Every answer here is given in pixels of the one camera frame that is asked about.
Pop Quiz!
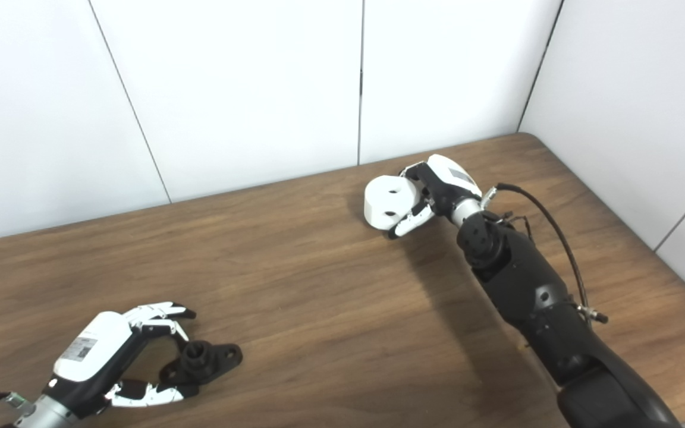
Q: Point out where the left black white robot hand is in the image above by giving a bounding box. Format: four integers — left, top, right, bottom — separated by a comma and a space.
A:
42, 302, 200, 420

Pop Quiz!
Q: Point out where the black flanged holder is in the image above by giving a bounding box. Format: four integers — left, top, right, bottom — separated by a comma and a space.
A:
158, 341, 243, 387

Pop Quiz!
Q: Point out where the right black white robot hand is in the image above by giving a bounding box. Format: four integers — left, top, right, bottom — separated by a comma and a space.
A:
388, 154, 483, 240

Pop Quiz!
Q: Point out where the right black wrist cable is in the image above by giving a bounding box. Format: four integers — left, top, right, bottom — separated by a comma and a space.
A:
479, 182, 609, 325

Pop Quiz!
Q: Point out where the round white piece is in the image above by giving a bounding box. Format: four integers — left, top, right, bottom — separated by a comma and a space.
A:
364, 175, 420, 230

